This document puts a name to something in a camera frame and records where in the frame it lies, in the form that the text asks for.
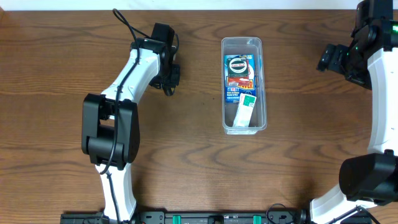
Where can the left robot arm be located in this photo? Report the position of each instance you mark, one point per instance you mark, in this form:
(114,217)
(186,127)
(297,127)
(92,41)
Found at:
(110,123)

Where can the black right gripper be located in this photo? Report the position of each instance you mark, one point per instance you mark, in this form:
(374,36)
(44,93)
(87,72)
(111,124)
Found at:
(337,64)

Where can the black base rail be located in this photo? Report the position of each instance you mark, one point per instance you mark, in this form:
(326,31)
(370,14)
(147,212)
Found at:
(275,215)

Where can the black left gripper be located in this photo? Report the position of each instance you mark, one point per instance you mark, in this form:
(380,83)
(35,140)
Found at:
(175,76)

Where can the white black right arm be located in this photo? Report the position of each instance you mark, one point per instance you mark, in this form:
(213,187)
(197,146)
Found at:
(369,61)

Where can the green round tin box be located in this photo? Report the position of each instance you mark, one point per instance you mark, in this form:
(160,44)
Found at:
(238,67)

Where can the dark bottle white cap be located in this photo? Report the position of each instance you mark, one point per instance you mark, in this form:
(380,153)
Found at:
(169,91)

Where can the red medicine box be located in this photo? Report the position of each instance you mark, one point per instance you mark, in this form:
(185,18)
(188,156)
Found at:
(246,82)

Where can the clear plastic container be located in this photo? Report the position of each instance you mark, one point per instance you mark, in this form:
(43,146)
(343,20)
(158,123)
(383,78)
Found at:
(240,46)

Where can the blue Kool Fever box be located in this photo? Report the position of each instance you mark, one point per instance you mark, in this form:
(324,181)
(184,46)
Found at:
(232,93)

